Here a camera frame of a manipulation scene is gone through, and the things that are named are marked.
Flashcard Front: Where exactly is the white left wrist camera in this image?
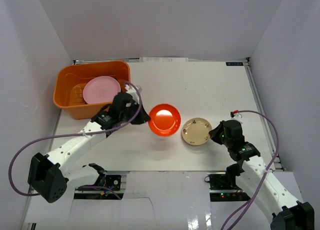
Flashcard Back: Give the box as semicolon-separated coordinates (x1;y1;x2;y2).
124;84;140;104

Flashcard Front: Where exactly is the orange round plate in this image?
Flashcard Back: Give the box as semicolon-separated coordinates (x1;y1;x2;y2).
148;103;181;137

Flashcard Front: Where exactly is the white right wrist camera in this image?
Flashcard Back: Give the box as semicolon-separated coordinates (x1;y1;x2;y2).
230;110;243;124

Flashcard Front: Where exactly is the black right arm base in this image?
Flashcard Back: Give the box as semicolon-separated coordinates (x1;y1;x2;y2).
204;173;250;203

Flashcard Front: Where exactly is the pink round plate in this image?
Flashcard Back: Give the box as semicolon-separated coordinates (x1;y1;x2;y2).
82;76;121;104

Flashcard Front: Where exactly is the orange plastic bin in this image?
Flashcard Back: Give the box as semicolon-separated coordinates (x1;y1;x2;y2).
53;60;131;120

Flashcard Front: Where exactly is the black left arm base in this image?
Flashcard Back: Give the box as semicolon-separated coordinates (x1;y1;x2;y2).
77;174;122;191

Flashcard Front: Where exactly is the small blue label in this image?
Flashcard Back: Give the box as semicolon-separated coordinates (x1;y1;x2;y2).
226;62;244;67

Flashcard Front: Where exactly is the beige floral small plate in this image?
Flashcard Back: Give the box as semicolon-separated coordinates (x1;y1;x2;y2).
181;117;213;146

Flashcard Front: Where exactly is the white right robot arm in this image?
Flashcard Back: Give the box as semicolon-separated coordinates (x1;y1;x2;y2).
209;119;315;230

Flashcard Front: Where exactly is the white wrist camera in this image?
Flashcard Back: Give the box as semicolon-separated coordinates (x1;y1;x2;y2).
230;110;243;124
124;84;140;104

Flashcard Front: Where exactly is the white paper sheet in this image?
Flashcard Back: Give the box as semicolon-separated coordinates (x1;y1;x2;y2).
139;57;189;63

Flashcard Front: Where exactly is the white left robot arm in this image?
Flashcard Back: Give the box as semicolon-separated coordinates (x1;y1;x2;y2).
27;89;150;203

